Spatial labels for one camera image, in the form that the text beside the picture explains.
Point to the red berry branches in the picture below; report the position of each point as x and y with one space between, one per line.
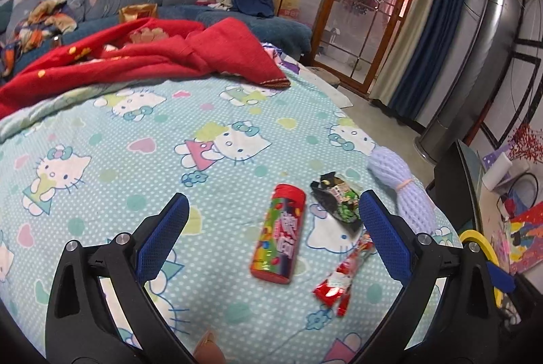
528 143

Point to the pink purple cloth pile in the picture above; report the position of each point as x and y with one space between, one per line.
282 58

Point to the glass television stand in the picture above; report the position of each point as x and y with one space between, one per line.
454 194

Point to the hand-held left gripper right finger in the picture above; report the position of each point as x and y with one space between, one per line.
384 236

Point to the cartoon cat printed blanket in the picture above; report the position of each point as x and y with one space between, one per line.
127 160

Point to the purple foam net sleeve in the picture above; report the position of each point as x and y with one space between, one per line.
407 194

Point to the red blanket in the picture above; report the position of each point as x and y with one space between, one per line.
148 58

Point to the green black snack wrapper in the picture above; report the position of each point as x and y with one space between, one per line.
339 198

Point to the round grey stool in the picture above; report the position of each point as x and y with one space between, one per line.
324 74

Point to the white paper towel roll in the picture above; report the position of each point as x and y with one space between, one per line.
505 173

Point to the yellow cardboard box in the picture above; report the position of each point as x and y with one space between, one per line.
286 5

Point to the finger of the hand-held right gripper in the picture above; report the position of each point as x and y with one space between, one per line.
500 278

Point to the colourful flat box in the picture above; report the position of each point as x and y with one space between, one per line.
526 228

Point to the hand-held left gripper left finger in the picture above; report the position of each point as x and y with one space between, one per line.
163 236

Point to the red candy wrapper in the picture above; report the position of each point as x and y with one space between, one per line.
339 283

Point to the gold gift box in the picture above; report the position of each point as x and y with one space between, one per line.
138 11

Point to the colourful patterned cloth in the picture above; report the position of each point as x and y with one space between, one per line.
42 20

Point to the black round hoop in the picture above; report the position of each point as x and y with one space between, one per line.
535 185

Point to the wooden glass sliding door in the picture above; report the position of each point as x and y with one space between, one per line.
352 7

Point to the grey tower air conditioner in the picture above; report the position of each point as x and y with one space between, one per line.
479 71

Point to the red candy tube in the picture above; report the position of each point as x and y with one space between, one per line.
278 236

